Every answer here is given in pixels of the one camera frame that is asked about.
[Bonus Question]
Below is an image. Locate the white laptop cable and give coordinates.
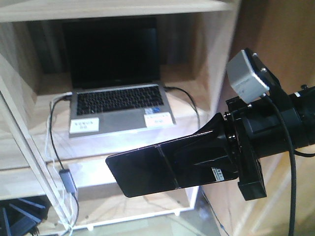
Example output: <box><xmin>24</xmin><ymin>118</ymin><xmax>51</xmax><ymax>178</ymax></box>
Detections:
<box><xmin>45</xmin><ymin>91</ymin><xmax>74</xmax><ymax>236</ymax></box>

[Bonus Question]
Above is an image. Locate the black laptop cable left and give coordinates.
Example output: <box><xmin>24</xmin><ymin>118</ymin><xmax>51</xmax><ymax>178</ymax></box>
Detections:
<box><xmin>49</xmin><ymin>97</ymin><xmax>80</xmax><ymax>227</ymax></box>

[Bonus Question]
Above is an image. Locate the black laptop cable right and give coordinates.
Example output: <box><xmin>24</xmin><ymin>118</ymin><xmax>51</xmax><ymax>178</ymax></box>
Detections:
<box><xmin>164</xmin><ymin>86</ymin><xmax>201</xmax><ymax>131</ymax></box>

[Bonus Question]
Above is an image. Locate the black laptop cable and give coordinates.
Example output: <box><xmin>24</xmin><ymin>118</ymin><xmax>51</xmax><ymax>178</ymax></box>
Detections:
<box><xmin>49</xmin><ymin>97</ymin><xmax>80</xmax><ymax>227</ymax></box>
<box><xmin>164</xmin><ymin>86</ymin><xmax>201</xmax><ymax>131</ymax></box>

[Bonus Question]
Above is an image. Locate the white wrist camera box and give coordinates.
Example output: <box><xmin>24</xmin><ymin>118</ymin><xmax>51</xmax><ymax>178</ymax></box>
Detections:
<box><xmin>226</xmin><ymin>50</ymin><xmax>269</xmax><ymax>104</ymax></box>

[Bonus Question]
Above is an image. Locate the black foldable phone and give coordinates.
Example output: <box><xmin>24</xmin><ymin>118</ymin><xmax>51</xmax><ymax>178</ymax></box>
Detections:
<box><xmin>105</xmin><ymin>130</ymin><xmax>238</xmax><ymax>198</ymax></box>

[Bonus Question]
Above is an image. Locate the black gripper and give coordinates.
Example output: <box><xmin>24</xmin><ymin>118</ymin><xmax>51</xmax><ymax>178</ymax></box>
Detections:
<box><xmin>195</xmin><ymin>48</ymin><xmax>305</xmax><ymax>201</ymax></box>

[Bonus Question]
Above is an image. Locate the wooden desk shelf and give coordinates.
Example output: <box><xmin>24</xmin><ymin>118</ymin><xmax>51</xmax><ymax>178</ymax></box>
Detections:
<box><xmin>0</xmin><ymin>0</ymin><xmax>315</xmax><ymax>236</ymax></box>

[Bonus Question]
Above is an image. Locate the silver laptop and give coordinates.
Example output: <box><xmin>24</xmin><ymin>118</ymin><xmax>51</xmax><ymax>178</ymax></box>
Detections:
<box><xmin>63</xmin><ymin>17</ymin><xmax>175</xmax><ymax>138</ymax></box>

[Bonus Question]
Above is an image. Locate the black camera cable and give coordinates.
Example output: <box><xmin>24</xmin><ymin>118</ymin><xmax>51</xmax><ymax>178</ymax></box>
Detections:
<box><xmin>269</xmin><ymin>95</ymin><xmax>315</xmax><ymax>236</ymax></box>

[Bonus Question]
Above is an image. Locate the grey usb adapter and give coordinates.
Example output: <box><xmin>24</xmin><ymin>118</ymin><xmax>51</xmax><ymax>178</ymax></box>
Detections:
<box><xmin>59</xmin><ymin>169</ymin><xmax>77</xmax><ymax>193</ymax></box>

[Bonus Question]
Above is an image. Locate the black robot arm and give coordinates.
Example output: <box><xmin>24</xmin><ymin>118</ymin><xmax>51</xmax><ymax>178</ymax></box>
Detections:
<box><xmin>226</xmin><ymin>48</ymin><xmax>315</xmax><ymax>201</ymax></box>

